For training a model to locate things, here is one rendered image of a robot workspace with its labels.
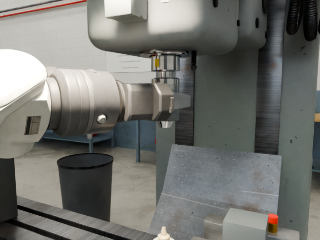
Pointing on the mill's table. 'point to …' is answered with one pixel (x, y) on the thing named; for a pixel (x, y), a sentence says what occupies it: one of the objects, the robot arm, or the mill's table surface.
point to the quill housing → (168, 27)
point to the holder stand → (7, 190)
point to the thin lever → (194, 60)
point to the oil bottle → (163, 235)
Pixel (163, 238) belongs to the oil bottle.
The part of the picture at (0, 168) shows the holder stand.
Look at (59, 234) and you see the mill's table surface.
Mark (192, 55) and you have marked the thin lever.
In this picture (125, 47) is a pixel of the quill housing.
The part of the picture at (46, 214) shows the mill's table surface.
